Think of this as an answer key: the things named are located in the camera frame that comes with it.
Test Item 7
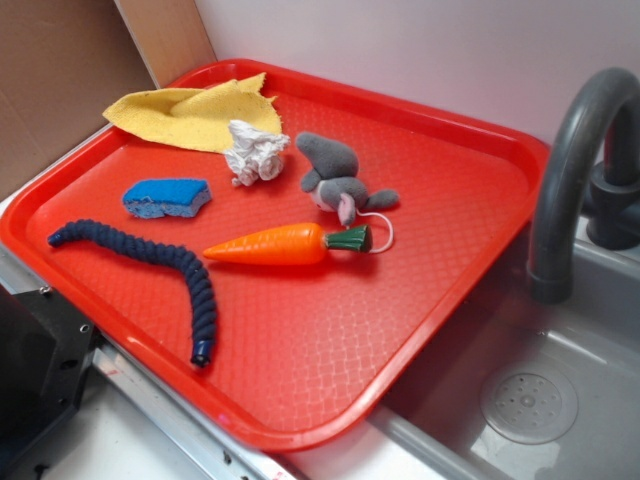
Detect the red plastic tray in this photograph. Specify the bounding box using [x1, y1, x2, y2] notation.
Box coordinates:
[1, 60, 549, 452]

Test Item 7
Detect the yellow cloth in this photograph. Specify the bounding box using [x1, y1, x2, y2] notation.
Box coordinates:
[103, 73, 282, 153]

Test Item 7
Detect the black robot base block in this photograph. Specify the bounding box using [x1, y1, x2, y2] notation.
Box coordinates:
[1, 288, 96, 479]

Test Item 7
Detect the wooden board panel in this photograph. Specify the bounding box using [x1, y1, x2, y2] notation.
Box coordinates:
[1, 1, 216, 197]

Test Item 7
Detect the dark blue braided rope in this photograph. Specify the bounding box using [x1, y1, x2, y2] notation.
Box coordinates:
[47, 218, 219, 370]

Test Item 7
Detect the crumpled white paper towel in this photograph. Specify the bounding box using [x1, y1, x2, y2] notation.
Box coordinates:
[223, 120, 291, 187]

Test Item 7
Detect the grey plastic sink basin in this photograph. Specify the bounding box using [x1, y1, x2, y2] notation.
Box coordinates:
[369, 214, 640, 480]

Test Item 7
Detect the blue sponge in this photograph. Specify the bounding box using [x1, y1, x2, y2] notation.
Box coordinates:
[122, 178, 212, 219]

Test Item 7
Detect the orange toy carrot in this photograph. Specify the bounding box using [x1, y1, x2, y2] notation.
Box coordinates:
[203, 223, 373, 266]

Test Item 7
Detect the grey plush mouse toy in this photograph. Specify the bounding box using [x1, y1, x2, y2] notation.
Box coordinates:
[295, 132, 400, 253]

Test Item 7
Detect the grey curved faucet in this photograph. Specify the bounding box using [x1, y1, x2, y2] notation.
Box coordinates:
[527, 68, 639, 304]

